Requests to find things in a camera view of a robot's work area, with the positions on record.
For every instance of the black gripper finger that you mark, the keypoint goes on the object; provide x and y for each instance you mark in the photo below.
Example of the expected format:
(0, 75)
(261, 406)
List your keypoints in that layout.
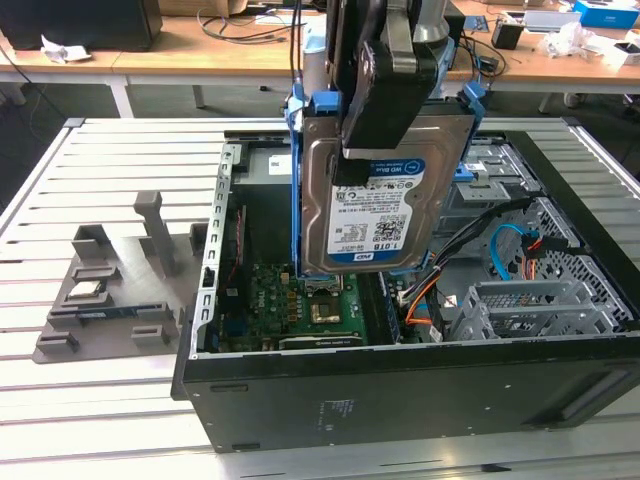
(390, 100)

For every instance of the hard disk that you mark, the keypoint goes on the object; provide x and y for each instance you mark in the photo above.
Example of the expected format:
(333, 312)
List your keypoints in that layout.
(320, 210)

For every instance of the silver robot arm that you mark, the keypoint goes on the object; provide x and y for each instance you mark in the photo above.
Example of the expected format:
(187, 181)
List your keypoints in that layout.
(430, 20)

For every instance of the metal disk bay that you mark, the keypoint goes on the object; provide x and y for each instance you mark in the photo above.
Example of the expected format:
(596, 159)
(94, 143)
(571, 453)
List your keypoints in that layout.
(525, 305)

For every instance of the black speaker box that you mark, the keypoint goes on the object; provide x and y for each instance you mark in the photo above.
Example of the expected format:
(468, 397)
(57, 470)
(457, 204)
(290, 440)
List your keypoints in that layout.
(459, 45)

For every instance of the blue plastic bay latch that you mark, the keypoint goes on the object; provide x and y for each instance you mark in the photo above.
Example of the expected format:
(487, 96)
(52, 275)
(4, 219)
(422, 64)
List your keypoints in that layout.
(462, 172)

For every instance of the small black container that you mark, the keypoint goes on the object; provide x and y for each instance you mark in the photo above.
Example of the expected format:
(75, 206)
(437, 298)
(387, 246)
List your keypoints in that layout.
(506, 36)

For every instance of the metal drive cage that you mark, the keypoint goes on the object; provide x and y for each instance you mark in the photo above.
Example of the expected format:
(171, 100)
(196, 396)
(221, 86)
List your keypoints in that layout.
(495, 200)

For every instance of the wooden desk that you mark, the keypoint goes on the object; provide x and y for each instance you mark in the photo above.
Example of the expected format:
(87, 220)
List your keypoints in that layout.
(550, 67)
(200, 55)

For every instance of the brown cardboard box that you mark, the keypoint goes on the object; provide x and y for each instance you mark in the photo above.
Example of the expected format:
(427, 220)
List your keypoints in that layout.
(190, 6)

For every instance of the grey power supply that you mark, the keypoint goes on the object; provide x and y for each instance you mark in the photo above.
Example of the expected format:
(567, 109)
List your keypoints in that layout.
(260, 220)

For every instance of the flat grey box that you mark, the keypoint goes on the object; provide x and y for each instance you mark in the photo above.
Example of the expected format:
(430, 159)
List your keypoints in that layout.
(555, 21)

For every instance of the crumpled clear plastic wrap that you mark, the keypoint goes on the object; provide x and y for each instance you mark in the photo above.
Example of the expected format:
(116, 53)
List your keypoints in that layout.
(570, 40)

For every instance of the CPU socket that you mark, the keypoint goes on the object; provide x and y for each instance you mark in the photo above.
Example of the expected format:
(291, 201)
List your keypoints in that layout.
(325, 290)

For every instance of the black RAM slot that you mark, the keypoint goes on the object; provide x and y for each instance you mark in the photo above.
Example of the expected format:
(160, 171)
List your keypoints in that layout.
(370, 310)

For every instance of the blue installed RAM stick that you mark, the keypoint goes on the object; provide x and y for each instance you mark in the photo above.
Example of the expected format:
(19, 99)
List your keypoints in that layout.
(390, 315)

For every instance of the square brass chipset chip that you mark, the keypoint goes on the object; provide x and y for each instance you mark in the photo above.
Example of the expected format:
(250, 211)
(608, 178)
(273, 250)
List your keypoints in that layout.
(326, 312)

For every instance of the blue cardboard box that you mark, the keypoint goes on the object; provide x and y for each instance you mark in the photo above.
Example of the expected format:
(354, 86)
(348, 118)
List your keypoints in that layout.
(605, 15)

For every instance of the white box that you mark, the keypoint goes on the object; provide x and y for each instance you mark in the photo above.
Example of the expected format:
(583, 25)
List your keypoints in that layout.
(622, 57)

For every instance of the green motherboard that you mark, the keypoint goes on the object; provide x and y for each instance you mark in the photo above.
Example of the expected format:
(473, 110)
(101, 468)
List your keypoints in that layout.
(270, 310)

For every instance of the black graphics card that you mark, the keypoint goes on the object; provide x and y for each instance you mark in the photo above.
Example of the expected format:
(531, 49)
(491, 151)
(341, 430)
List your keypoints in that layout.
(320, 344)

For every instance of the large black computer box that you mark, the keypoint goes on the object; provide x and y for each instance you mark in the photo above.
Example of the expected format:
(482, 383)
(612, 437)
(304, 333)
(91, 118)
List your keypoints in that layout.
(100, 25)

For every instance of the crumpled white paper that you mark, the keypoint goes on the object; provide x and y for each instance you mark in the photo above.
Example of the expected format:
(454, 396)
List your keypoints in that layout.
(65, 50)

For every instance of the black PC case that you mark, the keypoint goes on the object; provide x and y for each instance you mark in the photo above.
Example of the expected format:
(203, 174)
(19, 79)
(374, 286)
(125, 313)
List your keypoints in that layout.
(400, 400)

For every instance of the grey parts rack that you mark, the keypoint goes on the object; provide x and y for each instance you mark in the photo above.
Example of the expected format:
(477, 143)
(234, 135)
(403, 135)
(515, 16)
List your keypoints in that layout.
(125, 265)

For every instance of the loose blue RAM stick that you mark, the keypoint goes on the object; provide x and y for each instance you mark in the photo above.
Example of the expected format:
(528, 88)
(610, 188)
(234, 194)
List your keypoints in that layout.
(107, 314)

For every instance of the silver CPU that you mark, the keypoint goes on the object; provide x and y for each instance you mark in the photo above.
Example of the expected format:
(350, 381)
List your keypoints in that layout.
(86, 291)

